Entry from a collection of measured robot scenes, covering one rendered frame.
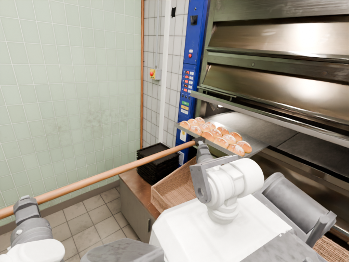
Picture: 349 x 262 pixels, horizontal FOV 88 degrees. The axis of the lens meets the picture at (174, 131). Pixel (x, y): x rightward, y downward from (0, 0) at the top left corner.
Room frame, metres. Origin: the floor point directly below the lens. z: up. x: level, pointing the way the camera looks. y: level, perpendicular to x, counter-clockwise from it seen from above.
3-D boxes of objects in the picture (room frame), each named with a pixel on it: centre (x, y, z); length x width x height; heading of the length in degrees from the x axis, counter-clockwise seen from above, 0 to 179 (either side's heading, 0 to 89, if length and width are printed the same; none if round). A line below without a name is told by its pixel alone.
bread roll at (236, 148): (0.91, -0.36, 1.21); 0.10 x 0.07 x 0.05; 43
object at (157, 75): (1.87, 0.24, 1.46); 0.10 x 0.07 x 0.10; 43
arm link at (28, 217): (0.35, 0.39, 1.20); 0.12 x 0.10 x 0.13; 42
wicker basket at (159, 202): (1.04, -0.22, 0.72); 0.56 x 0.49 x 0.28; 41
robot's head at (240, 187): (0.27, -0.11, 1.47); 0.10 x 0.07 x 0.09; 122
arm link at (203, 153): (0.79, -0.16, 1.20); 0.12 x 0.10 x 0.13; 8
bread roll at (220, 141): (0.99, -0.29, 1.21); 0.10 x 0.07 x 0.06; 44
